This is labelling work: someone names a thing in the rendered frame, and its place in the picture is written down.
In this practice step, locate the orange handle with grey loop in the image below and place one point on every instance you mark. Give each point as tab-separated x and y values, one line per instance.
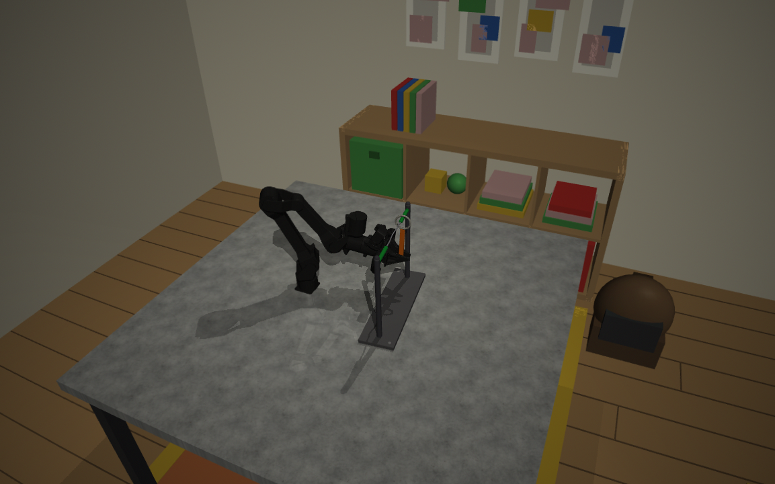
402	234

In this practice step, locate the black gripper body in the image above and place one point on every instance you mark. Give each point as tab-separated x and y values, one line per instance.
367	250

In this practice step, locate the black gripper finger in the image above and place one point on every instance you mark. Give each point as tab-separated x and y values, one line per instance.
395	248
393	258

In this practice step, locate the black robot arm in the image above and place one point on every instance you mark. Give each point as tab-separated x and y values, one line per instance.
348	236

